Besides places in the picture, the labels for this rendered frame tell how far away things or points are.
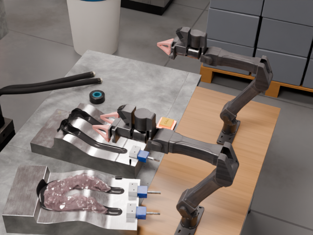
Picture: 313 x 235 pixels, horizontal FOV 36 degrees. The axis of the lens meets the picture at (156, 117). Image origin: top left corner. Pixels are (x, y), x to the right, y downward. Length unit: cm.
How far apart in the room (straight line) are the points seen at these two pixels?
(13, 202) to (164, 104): 97
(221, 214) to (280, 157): 154
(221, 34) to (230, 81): 49
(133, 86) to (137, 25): 223
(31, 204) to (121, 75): 107
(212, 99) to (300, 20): 131
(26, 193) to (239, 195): 87
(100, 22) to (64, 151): 211
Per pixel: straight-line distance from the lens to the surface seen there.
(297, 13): 368
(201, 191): 180
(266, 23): 374
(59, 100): 257
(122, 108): 169
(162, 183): 212
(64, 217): 191
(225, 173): 167
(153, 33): 470
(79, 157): 216
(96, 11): 408
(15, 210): 193
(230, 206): 208
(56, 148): 219
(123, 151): 213
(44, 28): 482
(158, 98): 256
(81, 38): 426
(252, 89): 219
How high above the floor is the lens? 236
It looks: 40 degrees down
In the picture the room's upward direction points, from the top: 3 degrees clockwise
